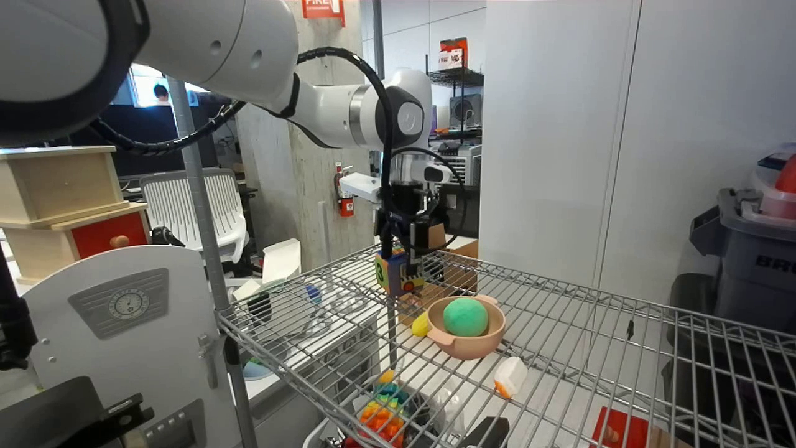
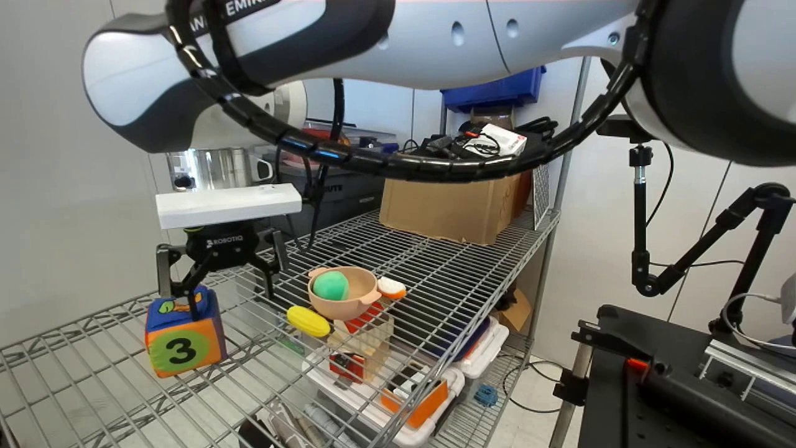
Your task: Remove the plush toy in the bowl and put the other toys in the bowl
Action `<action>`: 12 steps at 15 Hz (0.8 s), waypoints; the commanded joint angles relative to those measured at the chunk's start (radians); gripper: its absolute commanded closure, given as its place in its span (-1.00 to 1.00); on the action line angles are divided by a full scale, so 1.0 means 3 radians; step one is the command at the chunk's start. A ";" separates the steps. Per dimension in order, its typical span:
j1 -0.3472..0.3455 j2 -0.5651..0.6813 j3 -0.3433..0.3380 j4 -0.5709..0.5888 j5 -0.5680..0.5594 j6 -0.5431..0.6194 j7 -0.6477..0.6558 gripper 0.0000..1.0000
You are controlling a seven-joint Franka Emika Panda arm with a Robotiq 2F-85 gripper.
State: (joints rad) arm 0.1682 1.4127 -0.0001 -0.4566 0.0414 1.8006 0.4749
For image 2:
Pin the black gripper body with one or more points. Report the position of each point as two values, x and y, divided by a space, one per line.
223 241

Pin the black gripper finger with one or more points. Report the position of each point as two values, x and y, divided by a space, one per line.
192 277
267 258

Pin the colourful number plush cube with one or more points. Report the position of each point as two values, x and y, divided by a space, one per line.
187 339

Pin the green ball toy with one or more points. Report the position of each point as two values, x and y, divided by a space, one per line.
330 285

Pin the yellow corn toy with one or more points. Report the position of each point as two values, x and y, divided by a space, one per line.
310 322

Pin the orange white plush toy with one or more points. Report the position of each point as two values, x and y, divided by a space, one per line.
391 288

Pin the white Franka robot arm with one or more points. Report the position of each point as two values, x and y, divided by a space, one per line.
499 33

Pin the peach plastic bowl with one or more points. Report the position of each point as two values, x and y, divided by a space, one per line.
351 304

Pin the red beige wooden block toy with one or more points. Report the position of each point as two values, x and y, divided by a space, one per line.
361 349

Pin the clear lidded plastic container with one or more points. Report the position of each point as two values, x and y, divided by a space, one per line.
373 136

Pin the brown cardboard box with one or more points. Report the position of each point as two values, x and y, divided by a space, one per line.
451 206

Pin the white orange flat box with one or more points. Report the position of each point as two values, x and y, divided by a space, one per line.
425 405

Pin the white plastic tray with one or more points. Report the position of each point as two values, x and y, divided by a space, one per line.
486 349

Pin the cardboard scrap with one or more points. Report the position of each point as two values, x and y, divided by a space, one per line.
516 313

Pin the small blue object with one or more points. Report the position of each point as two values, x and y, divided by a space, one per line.
486 397

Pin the white black electronic device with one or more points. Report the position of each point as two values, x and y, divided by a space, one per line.
501 140

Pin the blue plastic bin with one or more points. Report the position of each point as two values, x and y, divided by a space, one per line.
505 90

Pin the black equipment cart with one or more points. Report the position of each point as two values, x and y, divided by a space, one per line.
663 398

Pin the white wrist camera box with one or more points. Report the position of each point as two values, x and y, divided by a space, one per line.
226 204

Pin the black stereo camera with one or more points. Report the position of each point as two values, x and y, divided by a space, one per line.
617 126

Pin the black articulated camera stand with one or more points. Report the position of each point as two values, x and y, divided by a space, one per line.
641 215

